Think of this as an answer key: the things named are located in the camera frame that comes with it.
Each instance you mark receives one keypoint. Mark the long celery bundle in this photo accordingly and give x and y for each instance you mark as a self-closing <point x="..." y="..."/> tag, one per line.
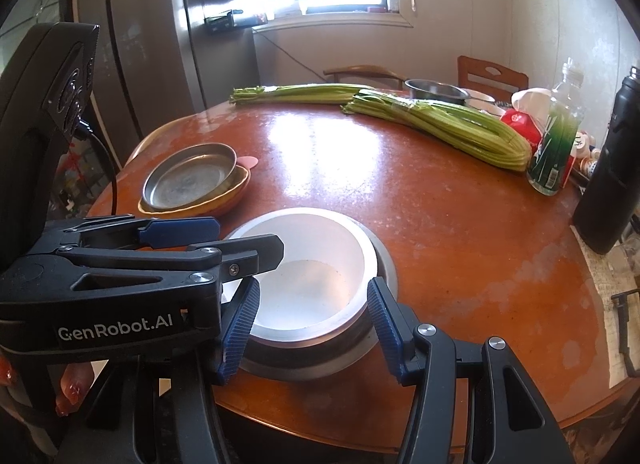
<point x="300" y="93"/>

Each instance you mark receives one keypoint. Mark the red tissue pack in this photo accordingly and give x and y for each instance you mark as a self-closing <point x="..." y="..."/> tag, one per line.
<point x="522" y="118"/>

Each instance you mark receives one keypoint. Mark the round grey metal pan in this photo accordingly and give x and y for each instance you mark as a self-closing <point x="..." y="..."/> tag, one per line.
<point x="190" y="176"/>

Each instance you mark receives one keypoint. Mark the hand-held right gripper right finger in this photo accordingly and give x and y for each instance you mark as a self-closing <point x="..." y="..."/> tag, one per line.
<point x="387" y="329"/>

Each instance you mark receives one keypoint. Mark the deep steel bowl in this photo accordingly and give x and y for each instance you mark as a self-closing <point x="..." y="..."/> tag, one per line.
<point x="435" y="91"/>

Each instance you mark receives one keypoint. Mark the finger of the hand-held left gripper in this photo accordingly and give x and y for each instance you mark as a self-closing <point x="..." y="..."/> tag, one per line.
<point x="180" y="231"/>
<point x="250" y="251"/>

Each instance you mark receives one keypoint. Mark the black thermos flask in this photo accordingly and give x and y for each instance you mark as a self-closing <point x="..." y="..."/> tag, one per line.
<point x="612" y="168"/>

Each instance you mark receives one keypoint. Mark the pink plate with ears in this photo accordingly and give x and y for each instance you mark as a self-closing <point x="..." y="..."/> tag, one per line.
<point x="248" y="162"/>

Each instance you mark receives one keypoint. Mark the stainless steel bowl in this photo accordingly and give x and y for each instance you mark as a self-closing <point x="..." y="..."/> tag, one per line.
<point x="310" y="361"/>

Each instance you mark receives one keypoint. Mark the small black box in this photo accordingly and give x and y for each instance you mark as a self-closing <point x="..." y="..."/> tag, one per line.
<point x="220" y="22"/>

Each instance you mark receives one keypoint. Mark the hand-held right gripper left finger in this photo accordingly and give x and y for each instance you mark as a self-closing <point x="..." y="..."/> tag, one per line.
<point x="240" y="324"/>

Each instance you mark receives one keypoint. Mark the thick celery bundle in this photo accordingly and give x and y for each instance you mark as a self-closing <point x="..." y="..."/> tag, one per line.
<point x="450" y="128"/>

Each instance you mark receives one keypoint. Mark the newspaper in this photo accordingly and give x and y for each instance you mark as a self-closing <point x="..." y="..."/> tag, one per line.
<point x="607" y="324"/>

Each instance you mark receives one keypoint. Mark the person's left hand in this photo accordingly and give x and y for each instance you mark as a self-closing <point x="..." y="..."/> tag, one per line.
<point x="72" y="389"/>

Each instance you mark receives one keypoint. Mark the grey refrigerator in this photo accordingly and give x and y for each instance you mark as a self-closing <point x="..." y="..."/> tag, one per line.
<point x="140" y="53"/>

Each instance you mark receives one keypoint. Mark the red and white paper bowl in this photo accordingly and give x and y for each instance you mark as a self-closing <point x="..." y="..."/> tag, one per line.
<point x="310" y="284"/>

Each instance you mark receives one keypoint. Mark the white windowsill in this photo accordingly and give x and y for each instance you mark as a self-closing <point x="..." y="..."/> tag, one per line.
<point x="335" y="21"/>

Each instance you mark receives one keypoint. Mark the white ceramic bowl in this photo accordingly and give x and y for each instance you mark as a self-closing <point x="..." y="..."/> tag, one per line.
<point x="480" y="99"/>

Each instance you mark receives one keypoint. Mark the yellow shell-shaped plate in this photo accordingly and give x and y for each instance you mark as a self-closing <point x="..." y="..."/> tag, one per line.
<point x="225" y="194"/>

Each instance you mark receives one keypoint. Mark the wooden chair with curved back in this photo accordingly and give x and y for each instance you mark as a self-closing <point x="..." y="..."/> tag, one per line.
<point x="360" y="71"/>

